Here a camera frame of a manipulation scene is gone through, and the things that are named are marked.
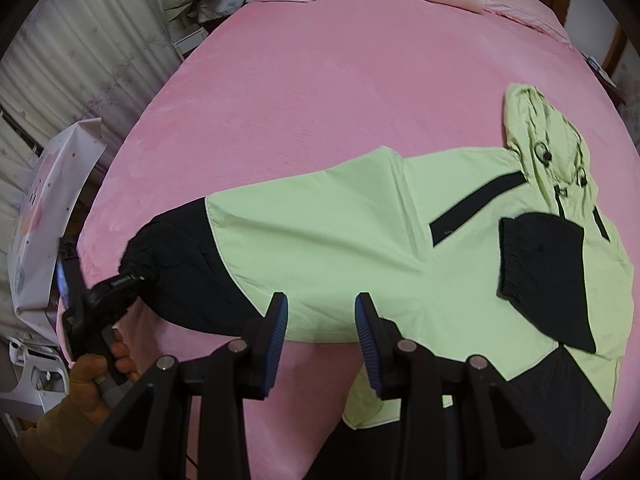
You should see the white dotted gift bag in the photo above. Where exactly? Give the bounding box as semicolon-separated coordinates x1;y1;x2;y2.
7;117;109;319

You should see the person's left hand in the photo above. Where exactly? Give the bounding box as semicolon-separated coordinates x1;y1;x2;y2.
69;340;143;419

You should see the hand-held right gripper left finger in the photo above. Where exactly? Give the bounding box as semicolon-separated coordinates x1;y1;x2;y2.
65;291;290;480

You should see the green and black hooded jacket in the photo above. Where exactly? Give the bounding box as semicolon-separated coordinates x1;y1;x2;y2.
120;84;637;480

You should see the white patterned curtain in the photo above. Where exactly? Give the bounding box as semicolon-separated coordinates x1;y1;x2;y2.
0;0;182;311

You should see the wooden nightstand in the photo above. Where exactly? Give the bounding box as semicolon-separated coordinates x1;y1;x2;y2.
599;25;632;107

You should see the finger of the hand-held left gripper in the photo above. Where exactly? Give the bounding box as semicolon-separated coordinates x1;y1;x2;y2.
106;270;153;307

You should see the white plastic stool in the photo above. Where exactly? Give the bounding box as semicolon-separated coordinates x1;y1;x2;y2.
0;339;69;427

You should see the person's left forearm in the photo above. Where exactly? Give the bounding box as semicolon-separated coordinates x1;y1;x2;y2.
19;385;117;480

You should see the pink pillow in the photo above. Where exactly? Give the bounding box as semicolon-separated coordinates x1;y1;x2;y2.
482;0;572;47

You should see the bed with pink sheet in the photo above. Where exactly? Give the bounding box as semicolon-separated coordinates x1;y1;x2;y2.
55;0;640;480

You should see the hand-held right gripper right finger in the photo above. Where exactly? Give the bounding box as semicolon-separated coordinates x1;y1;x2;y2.
353;292;581;480

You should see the grey white cloth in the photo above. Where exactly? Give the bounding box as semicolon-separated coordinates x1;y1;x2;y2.
196;0;259;24

